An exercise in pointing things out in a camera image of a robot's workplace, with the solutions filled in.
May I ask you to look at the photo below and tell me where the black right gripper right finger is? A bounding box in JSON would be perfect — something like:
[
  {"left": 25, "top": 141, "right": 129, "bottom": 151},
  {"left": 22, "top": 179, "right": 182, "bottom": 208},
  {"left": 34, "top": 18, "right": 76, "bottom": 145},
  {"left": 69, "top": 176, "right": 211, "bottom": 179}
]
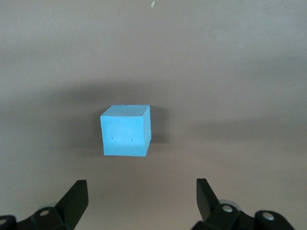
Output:
[{"left": 191, "top": 178, "right": 296, "bottom": 230}]

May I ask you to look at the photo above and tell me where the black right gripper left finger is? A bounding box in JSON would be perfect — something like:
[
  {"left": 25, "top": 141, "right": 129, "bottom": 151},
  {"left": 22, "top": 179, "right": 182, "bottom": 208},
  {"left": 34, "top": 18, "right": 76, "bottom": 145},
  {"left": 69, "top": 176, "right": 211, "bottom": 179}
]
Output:
[{"left": 0, "top": 179, "right": 90, "bottom": 230}]

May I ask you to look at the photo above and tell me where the light blue foam block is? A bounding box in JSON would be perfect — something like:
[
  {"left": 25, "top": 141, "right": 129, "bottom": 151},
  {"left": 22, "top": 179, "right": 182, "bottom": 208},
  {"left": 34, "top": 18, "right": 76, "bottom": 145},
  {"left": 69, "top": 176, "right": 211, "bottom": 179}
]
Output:
[{"left": 99, "top": 104, "right": 152, "bottom": 157}]

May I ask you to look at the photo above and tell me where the brown table cover cloth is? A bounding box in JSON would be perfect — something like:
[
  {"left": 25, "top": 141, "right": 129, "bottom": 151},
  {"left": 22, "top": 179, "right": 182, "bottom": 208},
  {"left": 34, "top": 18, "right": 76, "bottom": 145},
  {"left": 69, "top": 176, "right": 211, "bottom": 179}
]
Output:
[{"left": 0, "top": 0, "right": 307, "bottom": 230}]

